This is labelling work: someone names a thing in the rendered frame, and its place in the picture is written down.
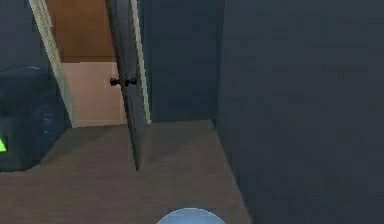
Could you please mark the black door knob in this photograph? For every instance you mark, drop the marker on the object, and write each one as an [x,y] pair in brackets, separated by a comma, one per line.
[114,81]
[131,81]

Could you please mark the grey room door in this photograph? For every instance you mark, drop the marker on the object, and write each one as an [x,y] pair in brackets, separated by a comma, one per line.
[128,60]

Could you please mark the pale blue round object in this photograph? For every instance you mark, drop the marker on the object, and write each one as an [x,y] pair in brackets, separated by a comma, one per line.
[190,217]

